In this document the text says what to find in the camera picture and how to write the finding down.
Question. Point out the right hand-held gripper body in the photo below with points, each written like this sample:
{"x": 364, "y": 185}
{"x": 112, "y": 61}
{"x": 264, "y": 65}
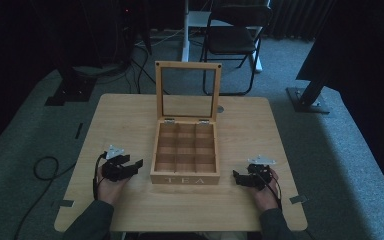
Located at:
{"x": 259, "y": 173}

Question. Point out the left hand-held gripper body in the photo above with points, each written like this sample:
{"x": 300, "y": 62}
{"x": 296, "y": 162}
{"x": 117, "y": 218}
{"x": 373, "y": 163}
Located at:
{"x": 113, "y": 170}

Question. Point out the wooden tea box with lid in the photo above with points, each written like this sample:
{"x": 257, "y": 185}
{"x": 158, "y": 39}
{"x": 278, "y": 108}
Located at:
{"x": 185, "y": 151}

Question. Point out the person's left hand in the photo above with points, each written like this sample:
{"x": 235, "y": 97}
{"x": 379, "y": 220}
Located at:
{"x": 108, "y": 190}

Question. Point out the person's right hand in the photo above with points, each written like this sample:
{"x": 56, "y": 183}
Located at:
{"x": 266, "y": 196}

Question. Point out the grey tape strip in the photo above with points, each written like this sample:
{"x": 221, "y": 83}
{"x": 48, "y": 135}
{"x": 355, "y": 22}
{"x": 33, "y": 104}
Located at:
{"x": 63, "y": 203}
{"x": 298, "y": 199}

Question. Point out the black tape strip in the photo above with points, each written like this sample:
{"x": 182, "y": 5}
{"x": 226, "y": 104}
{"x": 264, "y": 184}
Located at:
{"x": 79, "y": 130}

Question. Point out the small round metal disc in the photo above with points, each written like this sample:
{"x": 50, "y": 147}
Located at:
{"x": 220, "y": 109}

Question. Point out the black slanted stand with base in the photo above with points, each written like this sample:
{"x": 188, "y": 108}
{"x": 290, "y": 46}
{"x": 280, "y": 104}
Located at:
{"x": 308, "y": 96}

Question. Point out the black folding chair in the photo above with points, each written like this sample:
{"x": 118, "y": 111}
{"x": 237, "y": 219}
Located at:
{"x": 233, "y": 40}

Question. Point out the dark curtain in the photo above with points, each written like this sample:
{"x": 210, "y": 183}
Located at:
{"x": 296, "y": 16}

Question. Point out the black stand with base plate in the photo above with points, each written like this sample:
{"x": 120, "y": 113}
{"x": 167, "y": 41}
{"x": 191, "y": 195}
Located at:
{"x": 71, "y": 88}

